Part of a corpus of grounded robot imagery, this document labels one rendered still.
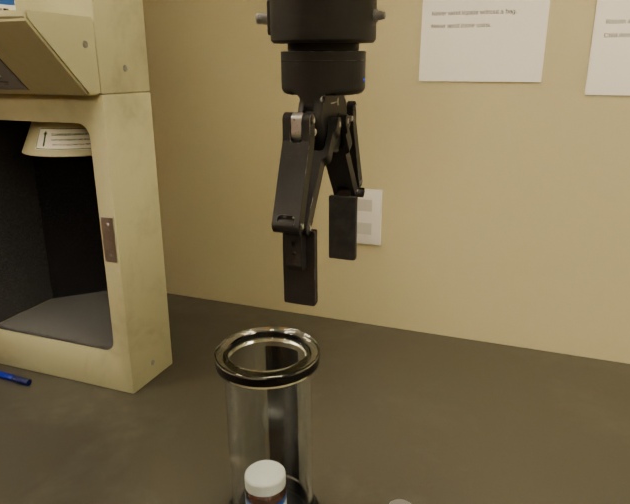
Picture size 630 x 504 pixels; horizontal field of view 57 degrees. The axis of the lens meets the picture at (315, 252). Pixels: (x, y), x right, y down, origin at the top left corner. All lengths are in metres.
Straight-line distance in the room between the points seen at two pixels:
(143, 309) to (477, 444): 0.55
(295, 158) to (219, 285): 0.92
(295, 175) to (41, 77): 0.49
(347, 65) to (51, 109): 0.54
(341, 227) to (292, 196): 0.16
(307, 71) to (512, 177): 0.68
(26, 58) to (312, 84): 0.46
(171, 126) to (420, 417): 0.81
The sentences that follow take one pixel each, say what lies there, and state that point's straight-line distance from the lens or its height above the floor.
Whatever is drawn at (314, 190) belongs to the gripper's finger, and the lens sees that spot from 0.50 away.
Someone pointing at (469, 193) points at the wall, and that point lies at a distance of 1.13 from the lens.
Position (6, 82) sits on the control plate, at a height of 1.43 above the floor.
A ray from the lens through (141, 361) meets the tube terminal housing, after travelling 1.01.
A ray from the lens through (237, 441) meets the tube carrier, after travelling 0.64.
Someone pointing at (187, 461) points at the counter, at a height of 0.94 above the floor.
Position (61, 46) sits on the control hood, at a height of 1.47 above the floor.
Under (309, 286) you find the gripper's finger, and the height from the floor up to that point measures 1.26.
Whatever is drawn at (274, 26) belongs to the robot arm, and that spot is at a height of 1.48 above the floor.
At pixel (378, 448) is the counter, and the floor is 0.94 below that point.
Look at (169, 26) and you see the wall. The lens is 1.33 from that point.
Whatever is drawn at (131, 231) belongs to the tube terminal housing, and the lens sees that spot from 0.94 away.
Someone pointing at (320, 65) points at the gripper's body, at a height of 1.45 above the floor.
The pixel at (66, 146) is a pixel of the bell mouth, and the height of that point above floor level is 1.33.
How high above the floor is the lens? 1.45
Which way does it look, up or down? 18 degrees down
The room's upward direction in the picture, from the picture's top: straight up
